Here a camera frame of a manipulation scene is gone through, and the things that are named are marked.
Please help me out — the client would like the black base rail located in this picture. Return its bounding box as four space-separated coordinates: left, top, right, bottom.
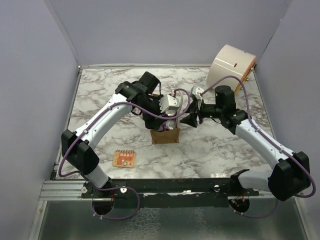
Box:
81 177 259 209

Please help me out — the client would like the orange spiral notebook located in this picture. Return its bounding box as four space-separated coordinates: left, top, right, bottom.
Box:
112 150 136 168

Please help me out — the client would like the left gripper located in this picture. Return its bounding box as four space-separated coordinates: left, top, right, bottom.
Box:
137 95 169 130

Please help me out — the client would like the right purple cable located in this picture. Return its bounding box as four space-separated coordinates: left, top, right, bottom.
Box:
199 75 316 198

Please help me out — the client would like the canvas tote bag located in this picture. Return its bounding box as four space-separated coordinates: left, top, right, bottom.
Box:
132 92 192 145

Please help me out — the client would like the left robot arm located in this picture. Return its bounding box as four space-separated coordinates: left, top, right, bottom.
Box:
61 71 161 198

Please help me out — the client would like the purple can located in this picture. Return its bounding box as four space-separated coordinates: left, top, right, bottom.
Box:
165 110 177 117
163 119 177 131

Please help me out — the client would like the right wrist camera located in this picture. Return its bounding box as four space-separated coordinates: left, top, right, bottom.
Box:
190 86 204 109

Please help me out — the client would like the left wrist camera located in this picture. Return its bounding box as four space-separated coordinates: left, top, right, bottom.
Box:
159 94 180 113

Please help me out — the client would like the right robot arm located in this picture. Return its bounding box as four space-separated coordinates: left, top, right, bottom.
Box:
180 85 311 202

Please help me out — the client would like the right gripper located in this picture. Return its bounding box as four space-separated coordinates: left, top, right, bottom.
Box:
180 98 224 127

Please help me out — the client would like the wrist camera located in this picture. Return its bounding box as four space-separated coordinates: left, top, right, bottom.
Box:
190 86 204 109
159 94 180 113

